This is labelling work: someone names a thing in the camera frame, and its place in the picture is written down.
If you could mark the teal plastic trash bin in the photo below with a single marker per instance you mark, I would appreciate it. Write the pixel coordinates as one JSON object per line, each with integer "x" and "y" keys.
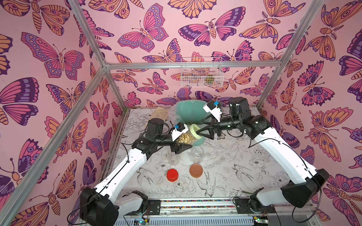
{"x": 190, "y": 112}

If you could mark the aluminium front rail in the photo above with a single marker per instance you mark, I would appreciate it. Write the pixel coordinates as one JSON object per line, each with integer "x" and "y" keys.
{"x": 195, "y": 207}

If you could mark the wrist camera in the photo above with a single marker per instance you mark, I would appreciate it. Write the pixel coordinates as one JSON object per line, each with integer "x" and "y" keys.
{"x": 214, "y": 109}
{"x": 179, "y": 129}

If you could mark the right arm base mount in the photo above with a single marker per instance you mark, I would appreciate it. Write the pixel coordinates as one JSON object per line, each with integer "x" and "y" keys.
{"x": 251, "y": 205}

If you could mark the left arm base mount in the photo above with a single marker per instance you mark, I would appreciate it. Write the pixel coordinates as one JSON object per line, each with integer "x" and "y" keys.
{"x": 148, "y": 207}

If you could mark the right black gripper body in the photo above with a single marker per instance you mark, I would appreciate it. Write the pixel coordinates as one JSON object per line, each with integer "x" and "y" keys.
{"x": 214, "y": 126}

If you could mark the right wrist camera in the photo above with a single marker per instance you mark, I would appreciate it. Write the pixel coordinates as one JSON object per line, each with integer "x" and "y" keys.
{"x": 214, "y": 109}

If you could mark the green jar lid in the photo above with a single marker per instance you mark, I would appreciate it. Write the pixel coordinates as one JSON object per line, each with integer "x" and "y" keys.
{"x": 199, "y": 140}

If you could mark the brown jar lid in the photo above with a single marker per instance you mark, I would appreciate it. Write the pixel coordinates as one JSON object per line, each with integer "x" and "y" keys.
{"x": 196, "y": 170}

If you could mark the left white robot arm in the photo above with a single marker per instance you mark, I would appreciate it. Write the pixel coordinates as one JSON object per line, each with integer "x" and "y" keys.
{"x": 101, "y": 206}

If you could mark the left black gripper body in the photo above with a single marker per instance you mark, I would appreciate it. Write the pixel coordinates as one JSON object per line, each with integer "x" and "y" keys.
{"x": 173, "y": 146}

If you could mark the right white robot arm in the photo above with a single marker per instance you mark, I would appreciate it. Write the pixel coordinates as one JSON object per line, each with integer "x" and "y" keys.
{"x": 305, "y": 180}

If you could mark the green-lid peanut jar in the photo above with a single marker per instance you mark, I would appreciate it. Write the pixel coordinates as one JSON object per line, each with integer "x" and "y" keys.
{"x": 186, "y": 138}

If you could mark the white wire basket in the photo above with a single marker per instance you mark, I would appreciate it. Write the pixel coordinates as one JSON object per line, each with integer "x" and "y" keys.
{"x": 202, "y": 74}

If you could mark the red jar lid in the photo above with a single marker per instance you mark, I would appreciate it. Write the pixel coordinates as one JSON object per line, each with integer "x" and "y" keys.
{"x": 172, "y": 175}

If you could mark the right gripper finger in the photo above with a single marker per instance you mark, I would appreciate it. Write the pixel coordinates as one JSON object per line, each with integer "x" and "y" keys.
{"x": 209, "y": 136}
{"x": 206, "y": 129}

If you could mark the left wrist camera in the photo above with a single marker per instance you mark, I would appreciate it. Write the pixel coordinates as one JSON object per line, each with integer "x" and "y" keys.
{"x": 179, "y": 129}

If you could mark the clear jar of peanuts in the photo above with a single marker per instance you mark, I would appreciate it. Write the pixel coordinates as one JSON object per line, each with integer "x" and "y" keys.
{"x": 173, "y": 158}

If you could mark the brown-lid peanut jar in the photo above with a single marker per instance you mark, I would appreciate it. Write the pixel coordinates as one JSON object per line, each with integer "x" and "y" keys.
{"x": 197, "y": 154}

